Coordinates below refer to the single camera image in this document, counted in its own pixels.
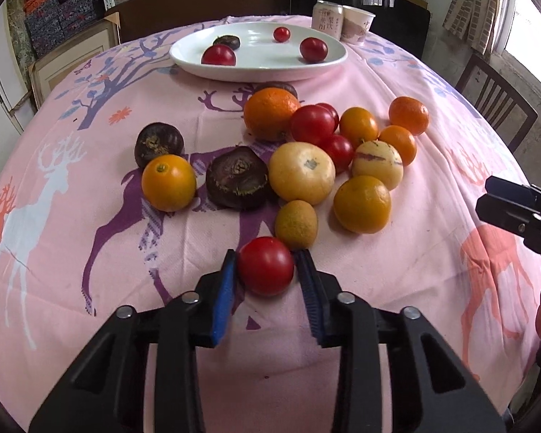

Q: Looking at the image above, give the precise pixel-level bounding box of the pink deer print tablecloth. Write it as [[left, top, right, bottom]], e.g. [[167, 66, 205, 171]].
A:
[[0, 13, 541, 433]]

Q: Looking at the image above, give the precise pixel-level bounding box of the large orange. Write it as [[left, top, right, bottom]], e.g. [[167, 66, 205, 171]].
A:
[[243, 87, 301, 142]]

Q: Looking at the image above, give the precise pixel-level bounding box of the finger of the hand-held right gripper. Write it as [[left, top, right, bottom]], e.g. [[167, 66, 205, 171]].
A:
[[475, 193, 541, 241], [485, 176, 541, 211]]

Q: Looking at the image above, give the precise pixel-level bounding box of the striped yellow pepino melon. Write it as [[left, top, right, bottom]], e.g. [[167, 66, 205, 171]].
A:
[[352, 140, 405, 191]]

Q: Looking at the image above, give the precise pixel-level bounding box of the printed paper cup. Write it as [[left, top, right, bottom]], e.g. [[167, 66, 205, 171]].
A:
[[341, 5, 377, 45]]

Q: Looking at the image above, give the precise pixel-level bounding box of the large red tomato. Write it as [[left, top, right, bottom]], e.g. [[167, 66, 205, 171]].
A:
[[237, 236, 295, 297]]

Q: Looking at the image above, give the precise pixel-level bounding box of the pink drink can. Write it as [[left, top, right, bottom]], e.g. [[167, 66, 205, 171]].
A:
[[311, 0, 345, 40]]

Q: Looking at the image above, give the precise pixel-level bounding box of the pale yellow round melon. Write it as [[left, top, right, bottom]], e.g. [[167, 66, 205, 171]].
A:
[[268, 141, 337, 206]]

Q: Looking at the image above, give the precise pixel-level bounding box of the large dark purple water chestnut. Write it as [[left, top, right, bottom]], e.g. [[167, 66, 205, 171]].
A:
[[206, 146, 270, 210]]

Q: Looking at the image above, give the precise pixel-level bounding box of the white oval plate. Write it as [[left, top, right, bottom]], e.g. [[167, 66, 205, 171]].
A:
[[169, 22, 348, 83]]

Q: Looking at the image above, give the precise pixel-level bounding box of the small yellow-green citrus fruit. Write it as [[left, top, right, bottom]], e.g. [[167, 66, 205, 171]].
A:
[[274, 200, 318, 250]]

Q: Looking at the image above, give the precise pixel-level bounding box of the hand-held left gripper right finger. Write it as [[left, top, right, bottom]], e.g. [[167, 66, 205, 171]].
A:
[[295, 249, 506, 433]]

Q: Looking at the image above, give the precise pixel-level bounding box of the beige checked curtain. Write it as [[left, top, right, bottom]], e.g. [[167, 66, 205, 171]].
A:
[[443, 0, 518, 56]]

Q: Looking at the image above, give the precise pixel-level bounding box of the framed board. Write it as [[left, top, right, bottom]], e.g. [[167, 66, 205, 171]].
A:
[[28, 17, 120, 108]]

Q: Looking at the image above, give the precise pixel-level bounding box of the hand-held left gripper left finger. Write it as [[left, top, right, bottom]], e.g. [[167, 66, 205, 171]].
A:
[[29, 249, 238, 433]]

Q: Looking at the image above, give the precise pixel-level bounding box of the shelf with patterned boxes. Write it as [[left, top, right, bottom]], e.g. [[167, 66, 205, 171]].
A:
[[6, 0, 118, 59]]

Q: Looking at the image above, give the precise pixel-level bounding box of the slatted dark wooden chair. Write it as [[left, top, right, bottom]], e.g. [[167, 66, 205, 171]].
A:
[[455, 53, 539, 154]]

